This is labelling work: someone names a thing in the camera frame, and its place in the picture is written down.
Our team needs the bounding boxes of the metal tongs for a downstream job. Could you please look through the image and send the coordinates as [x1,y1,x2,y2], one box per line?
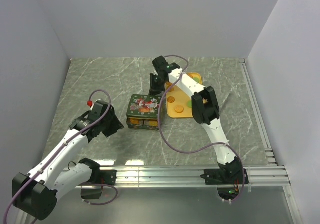
[219,92,233,111]

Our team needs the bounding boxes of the aluminium mounting rail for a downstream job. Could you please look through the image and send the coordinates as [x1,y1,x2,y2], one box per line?
[59,165,292,189]

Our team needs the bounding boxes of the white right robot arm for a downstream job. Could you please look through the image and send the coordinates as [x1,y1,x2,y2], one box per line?
[149,56,247,185]

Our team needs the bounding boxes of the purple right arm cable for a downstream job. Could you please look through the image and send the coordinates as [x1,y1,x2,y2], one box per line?
[157,55,245,204]

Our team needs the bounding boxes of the green cookie tin box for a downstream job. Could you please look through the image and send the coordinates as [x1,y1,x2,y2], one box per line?
[126,117,159,130]

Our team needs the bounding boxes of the gold cookie tray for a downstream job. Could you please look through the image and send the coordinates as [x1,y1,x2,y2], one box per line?
[166,85,193,118]

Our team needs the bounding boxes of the gold tin lid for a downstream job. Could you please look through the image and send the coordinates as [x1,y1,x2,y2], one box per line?
[126,94,161,119]

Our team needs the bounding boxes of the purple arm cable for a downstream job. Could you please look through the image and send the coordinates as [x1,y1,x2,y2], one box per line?
[157,55,245,204]
[3,89,119,224]

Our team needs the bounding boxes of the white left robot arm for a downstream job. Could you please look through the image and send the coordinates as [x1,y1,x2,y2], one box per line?
[12,100,124,220]

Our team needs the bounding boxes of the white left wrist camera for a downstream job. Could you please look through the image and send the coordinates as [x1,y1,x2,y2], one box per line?
[86,99,104,109]

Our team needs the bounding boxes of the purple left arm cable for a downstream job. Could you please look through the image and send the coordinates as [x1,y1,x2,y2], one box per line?
[3,89,119,224]

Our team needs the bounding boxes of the round tan sandwich cookie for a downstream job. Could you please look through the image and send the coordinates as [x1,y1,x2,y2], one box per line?
[174,105,184,113]

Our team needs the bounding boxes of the green round cookie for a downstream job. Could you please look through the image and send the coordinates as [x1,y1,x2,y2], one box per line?
[186,100,192,108]

